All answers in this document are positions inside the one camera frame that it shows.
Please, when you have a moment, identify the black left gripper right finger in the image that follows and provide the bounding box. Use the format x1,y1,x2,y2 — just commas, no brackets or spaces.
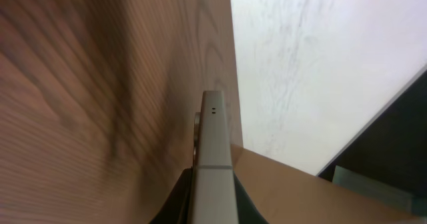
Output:
234,173,268,224

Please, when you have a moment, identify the gold smartphone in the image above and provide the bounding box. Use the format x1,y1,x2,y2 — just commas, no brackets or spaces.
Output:
187,91,239,224

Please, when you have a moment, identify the brown cardboard side panel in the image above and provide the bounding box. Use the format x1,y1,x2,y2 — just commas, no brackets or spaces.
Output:
231,145,426,223

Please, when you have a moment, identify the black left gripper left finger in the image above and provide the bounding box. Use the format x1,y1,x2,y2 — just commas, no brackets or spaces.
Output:
149,168,193,224

